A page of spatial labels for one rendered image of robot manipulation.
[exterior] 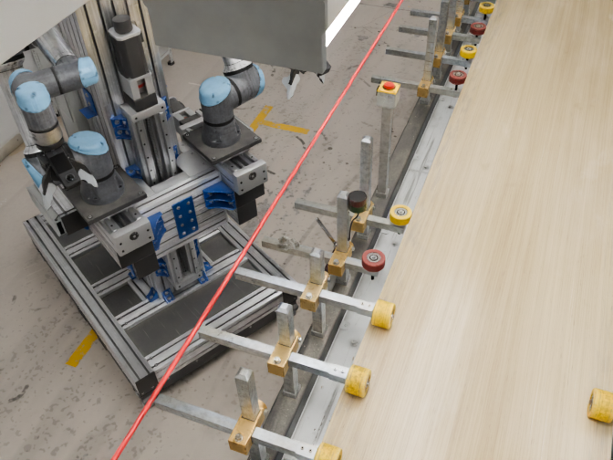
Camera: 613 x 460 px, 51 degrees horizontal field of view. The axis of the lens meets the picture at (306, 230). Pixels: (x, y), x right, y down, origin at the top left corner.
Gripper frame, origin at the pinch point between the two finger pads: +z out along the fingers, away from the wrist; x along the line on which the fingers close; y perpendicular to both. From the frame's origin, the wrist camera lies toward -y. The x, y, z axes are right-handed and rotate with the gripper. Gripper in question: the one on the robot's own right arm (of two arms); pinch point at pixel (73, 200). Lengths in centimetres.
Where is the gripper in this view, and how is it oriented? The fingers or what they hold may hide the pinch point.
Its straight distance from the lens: 194.0
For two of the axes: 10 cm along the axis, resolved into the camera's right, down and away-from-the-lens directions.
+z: 0.3, 7.2, 7.0
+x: -7.8, 4.5, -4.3
